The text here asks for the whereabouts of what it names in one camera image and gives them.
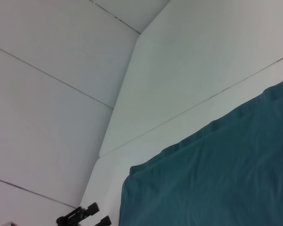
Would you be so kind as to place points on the teal t-shirt with pink print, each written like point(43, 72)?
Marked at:
point(214, 164)

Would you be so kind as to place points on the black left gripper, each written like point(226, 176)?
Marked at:
point(70, 217)

